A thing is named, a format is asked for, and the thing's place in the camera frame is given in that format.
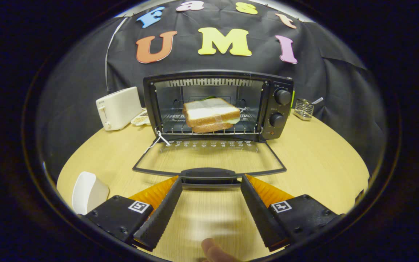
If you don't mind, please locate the white rectangular plate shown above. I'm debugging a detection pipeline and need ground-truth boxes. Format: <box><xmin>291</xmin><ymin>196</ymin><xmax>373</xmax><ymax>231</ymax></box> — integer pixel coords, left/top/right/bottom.
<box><xmin>72</xmin><ymin>171</ymin><xmax>110</xmax><ymax>215</ymax></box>

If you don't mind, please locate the toast sandwich with lettuce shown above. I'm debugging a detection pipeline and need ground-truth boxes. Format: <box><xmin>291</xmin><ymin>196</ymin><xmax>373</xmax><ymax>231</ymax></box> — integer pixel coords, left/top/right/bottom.
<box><xmin>183</xmin><ymin>96</ymin><xmax>241</xmax><ymax>134</ymax></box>

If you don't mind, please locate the white pop-up toaster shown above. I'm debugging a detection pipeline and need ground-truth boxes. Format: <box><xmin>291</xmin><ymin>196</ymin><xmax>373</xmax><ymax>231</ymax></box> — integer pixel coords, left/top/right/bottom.
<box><xmin>96</xmin><ymin>86</ymin><xmax>143</xmax><ymax>131</ymax></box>

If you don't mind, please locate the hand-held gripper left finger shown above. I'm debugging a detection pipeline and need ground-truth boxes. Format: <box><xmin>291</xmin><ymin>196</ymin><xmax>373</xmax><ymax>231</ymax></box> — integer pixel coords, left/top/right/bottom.
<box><xmin>82</xmin><ymin>176</ymin><xmax>183</xmax><ymax>251</ymax></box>

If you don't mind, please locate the divided dish of grains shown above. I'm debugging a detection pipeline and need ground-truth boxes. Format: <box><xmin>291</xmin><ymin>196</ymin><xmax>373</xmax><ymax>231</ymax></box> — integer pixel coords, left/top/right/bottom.
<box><xmin>131</xmin><ymin>109</ymin><xmax>150</xmax><ymax>126</ymax></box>

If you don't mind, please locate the wire mesh holder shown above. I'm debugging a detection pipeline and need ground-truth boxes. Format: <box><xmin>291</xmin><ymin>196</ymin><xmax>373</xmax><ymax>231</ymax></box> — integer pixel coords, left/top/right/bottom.
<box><xmin>294</xmin><ymin>98</ymin><xmax>315</xmax><ymax>121</ymax></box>

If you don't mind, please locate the white string tie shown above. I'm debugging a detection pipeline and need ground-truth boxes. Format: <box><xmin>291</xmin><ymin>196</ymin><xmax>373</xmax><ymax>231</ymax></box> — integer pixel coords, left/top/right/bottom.
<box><xmin>145</xmin><ymin>130</ymin><xmax>171</xmax><ymax>155</ymax></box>

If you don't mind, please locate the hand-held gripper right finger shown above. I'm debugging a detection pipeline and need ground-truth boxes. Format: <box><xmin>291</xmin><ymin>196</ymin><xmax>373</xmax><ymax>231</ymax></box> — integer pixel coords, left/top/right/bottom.
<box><xmin>240</xmin><ymin>174</ymin><xmax>344</xmax><ymax>252</ymax></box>

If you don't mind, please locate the black toaster oven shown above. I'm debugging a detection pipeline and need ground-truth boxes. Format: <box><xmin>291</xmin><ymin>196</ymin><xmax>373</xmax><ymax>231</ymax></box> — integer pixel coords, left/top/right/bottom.
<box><xmin>132</xmin><ymin>69</ymin><xmax>294</xmax><ymax>188</ymax></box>

